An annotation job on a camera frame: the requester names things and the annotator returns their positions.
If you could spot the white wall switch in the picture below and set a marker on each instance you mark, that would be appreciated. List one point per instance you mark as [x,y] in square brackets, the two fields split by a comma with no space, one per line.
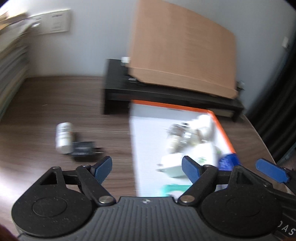
[285,43]

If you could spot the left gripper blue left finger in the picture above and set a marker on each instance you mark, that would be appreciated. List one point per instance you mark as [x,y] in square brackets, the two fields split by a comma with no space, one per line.
[102,169]

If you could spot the green white bandage box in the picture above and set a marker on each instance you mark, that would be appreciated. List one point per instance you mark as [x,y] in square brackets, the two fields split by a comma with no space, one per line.
[174,190]

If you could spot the white plug-in diffuser heater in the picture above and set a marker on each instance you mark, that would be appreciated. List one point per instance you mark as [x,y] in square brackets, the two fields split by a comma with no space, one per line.
[204,128]

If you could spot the wooden book stand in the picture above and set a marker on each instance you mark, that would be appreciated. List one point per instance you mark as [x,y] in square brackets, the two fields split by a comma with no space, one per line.
[176,47]

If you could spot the white double wall socket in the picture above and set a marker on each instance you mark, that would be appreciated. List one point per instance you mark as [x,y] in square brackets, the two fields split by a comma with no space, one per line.
[51,22]

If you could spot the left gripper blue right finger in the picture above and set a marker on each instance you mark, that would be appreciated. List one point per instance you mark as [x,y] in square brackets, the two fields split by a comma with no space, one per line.
[191,169]

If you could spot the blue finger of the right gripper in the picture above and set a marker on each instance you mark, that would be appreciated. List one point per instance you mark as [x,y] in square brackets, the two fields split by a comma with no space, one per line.
[273,171]

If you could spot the clear glass liquid bottle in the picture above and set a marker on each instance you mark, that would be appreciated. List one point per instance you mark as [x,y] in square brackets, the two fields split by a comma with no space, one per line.
[178,129]

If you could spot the black power adapter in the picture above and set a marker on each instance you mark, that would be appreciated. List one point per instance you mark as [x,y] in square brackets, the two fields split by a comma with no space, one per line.
[86,151]

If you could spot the black monitor riser shelf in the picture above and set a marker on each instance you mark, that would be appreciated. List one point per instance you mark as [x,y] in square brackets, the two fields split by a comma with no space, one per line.
[120,87]

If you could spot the white square power adapter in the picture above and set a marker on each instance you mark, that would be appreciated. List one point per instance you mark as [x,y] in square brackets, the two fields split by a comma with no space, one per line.
[204,154]

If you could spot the white bottle behind stand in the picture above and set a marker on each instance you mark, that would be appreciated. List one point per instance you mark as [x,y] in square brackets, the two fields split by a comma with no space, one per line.
[125,60]

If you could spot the white charger packaging box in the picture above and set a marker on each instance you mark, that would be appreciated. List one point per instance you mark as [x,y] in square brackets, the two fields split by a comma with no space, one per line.
[172,171]

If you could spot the orange-rimmed white box lid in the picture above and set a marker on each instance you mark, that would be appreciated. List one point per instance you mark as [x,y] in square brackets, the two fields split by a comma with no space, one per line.
[162,134]

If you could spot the black mesh pen holder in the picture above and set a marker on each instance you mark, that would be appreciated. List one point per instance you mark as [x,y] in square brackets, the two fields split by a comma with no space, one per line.
[240,86]

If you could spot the small white pill bottle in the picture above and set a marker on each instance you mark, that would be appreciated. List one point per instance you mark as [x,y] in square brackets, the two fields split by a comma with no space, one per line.
[64,138]

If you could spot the black curtain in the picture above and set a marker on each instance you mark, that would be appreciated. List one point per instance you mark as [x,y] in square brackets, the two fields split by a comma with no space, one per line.
[272,112]

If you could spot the blue rectangular box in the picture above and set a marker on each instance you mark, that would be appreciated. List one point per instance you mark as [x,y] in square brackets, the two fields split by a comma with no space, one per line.
[228,162]

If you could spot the stack of books and papers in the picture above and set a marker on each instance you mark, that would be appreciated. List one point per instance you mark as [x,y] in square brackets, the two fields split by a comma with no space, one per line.
[14,56]

